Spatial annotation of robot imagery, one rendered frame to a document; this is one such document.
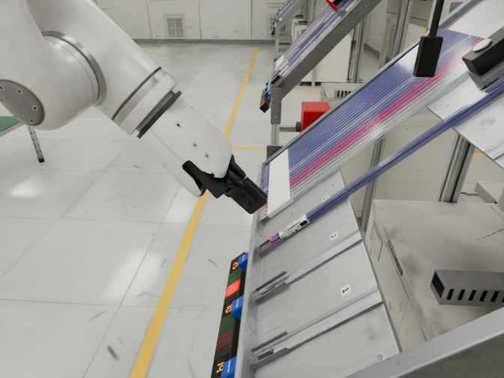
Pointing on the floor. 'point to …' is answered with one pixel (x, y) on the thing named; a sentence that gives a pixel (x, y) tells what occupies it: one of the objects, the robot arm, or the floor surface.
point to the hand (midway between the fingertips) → (249, 196)
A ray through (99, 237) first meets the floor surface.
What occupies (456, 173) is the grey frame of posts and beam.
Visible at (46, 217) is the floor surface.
